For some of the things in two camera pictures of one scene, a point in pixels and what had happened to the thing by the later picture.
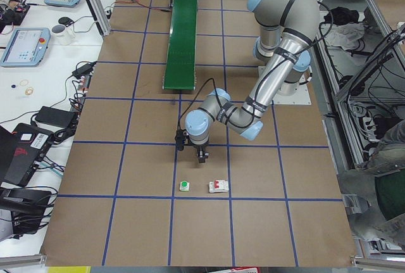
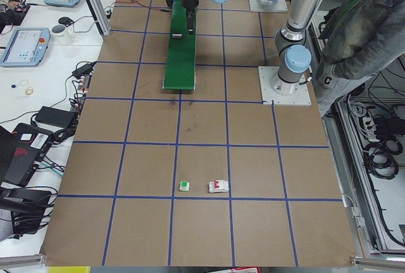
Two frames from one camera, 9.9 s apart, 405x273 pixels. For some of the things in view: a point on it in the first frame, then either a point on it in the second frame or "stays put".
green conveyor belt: x=179 y=73 stays put
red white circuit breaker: x=218 y=185 stays put
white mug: x=60 y=35 stays put
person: x=380 y=180 to x=363 y=32
